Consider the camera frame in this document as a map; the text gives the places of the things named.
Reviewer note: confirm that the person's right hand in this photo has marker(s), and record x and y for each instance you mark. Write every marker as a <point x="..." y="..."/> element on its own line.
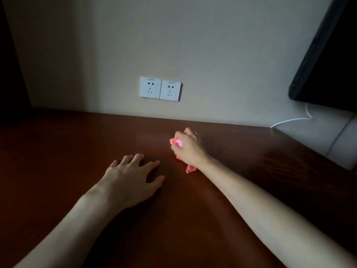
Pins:
<point x="191" y="150"/>

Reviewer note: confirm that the person's left hand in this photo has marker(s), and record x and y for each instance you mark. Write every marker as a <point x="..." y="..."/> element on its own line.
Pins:
<point x="127" y="184"/>

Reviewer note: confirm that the person's left thumb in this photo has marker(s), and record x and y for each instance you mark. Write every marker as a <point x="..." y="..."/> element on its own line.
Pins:
<point x="156" y="183"/>

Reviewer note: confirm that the person's left little finger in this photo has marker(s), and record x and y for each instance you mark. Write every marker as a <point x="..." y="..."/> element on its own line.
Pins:
<point x="113" y="165"/>

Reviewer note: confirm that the person's left middle finger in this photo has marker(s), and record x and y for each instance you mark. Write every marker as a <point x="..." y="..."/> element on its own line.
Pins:
<point x="138" y="160"/>

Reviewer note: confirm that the person's right fingers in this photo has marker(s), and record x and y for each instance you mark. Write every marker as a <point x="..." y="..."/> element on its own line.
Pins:
<point x="187" y="134"/>

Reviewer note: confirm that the pink cloth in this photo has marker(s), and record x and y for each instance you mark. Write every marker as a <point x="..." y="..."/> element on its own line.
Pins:
<point x="191" y="169"/>

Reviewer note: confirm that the person's left forearm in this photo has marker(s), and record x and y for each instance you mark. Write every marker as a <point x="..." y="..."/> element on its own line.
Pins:
<point x="75" y="228"/>

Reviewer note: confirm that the person's right forearm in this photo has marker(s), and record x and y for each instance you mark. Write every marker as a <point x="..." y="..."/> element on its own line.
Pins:
<point x="267" y="217"/>

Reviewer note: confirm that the black television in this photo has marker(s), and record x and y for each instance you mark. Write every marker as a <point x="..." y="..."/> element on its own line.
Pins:
<point x="332" y="64"/>

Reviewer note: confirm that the white wall socket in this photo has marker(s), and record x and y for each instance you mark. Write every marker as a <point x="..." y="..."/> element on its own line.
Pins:
<point x="170" y="90"/>
<point x="150" y="87"/>

